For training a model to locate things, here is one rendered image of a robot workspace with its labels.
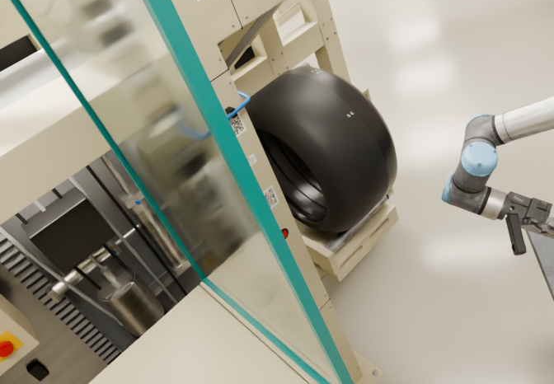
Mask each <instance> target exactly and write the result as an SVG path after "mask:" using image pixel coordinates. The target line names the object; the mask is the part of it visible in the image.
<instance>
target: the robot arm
mask: <svg viewBox="0 0 554 384"><path fill-rule="evenodd" d="M552 129H554V96H551V97H548V98H546V99H543V100H540V101H536V102H533V103H531V104H528V105H524V106H521V107H519V108H516V109H513V110H510V111H507V112H505V113H502V114H497V115H492V114H487V113H481V114H478V115H474V116H473V117H471V118H470V119H469V121H468V123H467V126H466V128H465V136H464V140H463V145H462V151H461V156H460V160H459V163H458V166H457V169H456V171H455V172H454V173H450V174H449V175H448V179H447V180H446V183H445V186H444V191H443V193H442V197H441V199H442V200H443V201H444V202H445V203H447V204H450V205H453V206H456V207H458V208H462V209H464V210H467V211H469V212H471V213H475V214H477V215H480V216H482V217H484V218H488V219H490V220H493V221H495V220H496V219H499V220H503V219H504V217H505V215H507V217H506V218H505V221H506V224H507V228H508V232H509V238H510V242H511V248H512V250H513V252H514V255H523V254H525V253H526V252H527V250H526V245H525V243H524V239H523V233H522V230H521V228H522V229H524V230H527V231H529V232H535V233H537V234H539V235H542V236H547V237H550V238H553V239H554V221H553V220H550V221H548V222H546V220H547V218H549V215H550V212H551V209H552V204H550V203H548V202H545V201H543V200H540V199H536V198H529V197H526V196H523V195H521V194H517V193H515V192H512V191H510V192H509V193H508V194H507V195H506V193H505V192H503V191H501V190H497V189H494V188H491V187H490V186H487V185H486V182H487V181H488V180H489V178H490V176H491V173H492V172H493V171H494V169H495V168H496V166H497V162H498V154H497V151H496V147H498V146H500V145H504V144H506V143H509V142H512V141H514V140H518V139H521V138H526V137H528V136H532V135H534V134H538V133H543V132H546V131H548V130H552ZM542 202H543V203H542ZM510 208H512V210H511V209H510Z"/></svg>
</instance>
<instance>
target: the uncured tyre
mask: <svg viewBox="0 0 554 384"><path fill-rule="evenodd" d="M313 69H319V70H322V69H320V68H314V67H298V68H293V69H290V70H288V71H286V72H284V73H282V74H281V75H279V76H278V77H277V78H276V79H275V80H273V81H272V82H270V83H269V84H267V85H266V86H265V87H263V88H262V89H260V90H259V91H258V92H257V93H255V94H254V95H253V96H251V97H250V101H249V102H248V103H247V104H246V105H245V108H246V112H247V113H248V115H249V118H250V120H251V122H252V125H253V127H254V129H255V131H256V134H257V136H258V138H259V140H260V142H261V146H262V147H263V149H264V151H265V154H266V156H267V158H268V161H269V163H270V166H271V168H272V170H273V172H274V174H275V177H276V179H277V181H278V183H279V186H280V188H281V190H282V192H283V195H284V197H285V199H286V202H287V204H288V206H289V209H290V211H291V213H292V215H293V217H294V218H296V219H297V220H299V221H300V222H301V223H303V224H305V225H307V226H309V227H311V228H313V229H316V230H318V231H323V232H344V231H346V230H348V229H350V228H352V227H354V226H355V225H357V224H358V223H359V222H360V221H361V220H362V219H363V218H364V217H365V216H366V215H367V214H368V213H369V212H370V211H371V210H372V209H373V208H374V207H375V206H376V205H377V204H378V203H379V202H380V201H381V200H382V199H383V198H384V197H385V196H386V195H387V194H388V193H389V191H390V190H391V188H392V186H393V184H394V182H395V180H396V178H397V154H396V149H395V144H394V141H393V138H392V135H391V132H390V130H389V128H388V126H387V124H386V122H385V120H384V118H383V117H382V116H381V114H380V113H379V111H378V109H377V108H376V107H375V105H374V104H373V103H372V102H371V101H370V99H369V98H368V97H367V96H366V95H365V94H364V93H363V92H362V91H360V90H359V89H358V88H357V87H355V86H354V85H353V84H351V83H350V82H348V81H347V80H345V79H344V78H343V77H340V76H338V75H336V74H334V73H330V72H328V71H325V70H322V71H323V73H320V74H318V75H317V74H315V73H310V71H311V70H313ZM282 85H283V86H282ZM278 88H279V89H278ZM277 89H278V90H277ZM275 90H276V91H275ZM274 91H275V92H274ZM272 92H273V93H272ZM271 93H272V94H271ZM350 109H352V111H354V113H355V114H356V116H355V117H353V118H352V119H351V120H349V119H348V118H347V117H346V116H345V113H346V112H347V111H348V110H350Z"/></svg>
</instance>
